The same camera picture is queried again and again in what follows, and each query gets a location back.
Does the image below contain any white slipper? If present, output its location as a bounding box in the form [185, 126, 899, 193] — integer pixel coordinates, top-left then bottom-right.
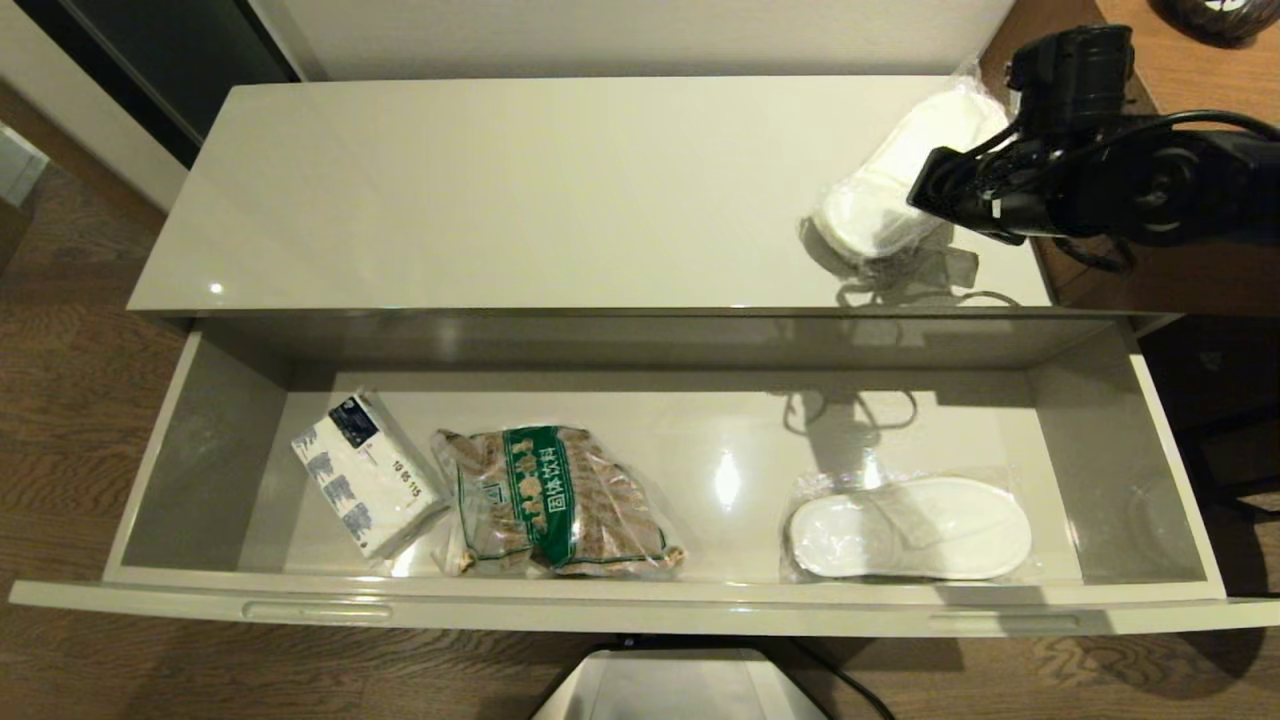
[778, 468, 1036, 584]
[798, 58, 1013, 269]

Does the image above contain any white cabinet drawer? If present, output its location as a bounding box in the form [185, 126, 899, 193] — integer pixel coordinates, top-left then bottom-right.
[10, 315, 1280, 641]

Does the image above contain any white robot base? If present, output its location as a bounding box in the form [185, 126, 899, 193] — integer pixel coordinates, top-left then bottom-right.
[535, 648, 826, 720]

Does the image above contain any brown wooden desk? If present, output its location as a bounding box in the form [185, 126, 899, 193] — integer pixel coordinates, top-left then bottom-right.
[975, 0, 1280, 316]

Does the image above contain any dark glass vase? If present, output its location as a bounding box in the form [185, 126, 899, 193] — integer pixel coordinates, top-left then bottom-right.
[1150, 0, 1280, 47]

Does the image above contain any glossy grey cabinet top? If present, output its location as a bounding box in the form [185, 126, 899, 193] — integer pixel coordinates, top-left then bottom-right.
[128, 75, 1181, 369]

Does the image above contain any green label snack bag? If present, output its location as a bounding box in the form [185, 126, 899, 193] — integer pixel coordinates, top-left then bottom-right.
[432, 425, 689, 581]

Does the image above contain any white blue tissue pack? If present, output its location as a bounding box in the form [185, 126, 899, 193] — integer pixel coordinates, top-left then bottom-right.
[290, 390, 449, 561]

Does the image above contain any dark glass door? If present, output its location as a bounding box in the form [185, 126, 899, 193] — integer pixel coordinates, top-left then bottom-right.
[15, 0, 303, 169]

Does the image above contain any pale grey panel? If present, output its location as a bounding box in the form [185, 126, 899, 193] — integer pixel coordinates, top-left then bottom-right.
[0, 122, 51, 208]

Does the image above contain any black base cable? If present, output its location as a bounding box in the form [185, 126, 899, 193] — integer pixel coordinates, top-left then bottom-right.
[790, 640, 898, 720]

